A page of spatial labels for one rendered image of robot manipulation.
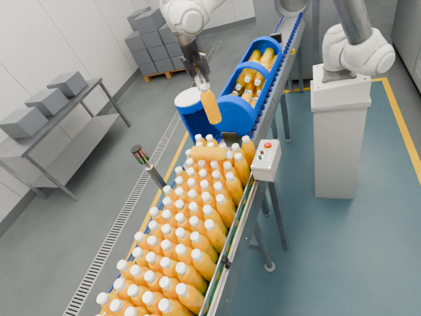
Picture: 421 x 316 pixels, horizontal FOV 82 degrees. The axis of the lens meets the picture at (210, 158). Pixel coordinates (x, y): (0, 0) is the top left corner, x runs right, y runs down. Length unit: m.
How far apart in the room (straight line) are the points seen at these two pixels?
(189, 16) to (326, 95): 1.01
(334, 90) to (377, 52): 0.32
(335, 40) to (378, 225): 1.42
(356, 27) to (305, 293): 1.65
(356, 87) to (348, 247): 1.18
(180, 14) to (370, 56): 0.90
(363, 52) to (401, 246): 1.42
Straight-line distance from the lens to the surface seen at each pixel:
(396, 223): 2.36
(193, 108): 1.99
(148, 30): 5.14
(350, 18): 1.32
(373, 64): 1.42
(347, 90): 1.64
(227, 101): 1.46
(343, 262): 2.14
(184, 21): 0.91
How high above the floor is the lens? 1.98
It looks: 42 degrees down
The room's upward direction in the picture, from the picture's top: 24 degrees counter-clockwise
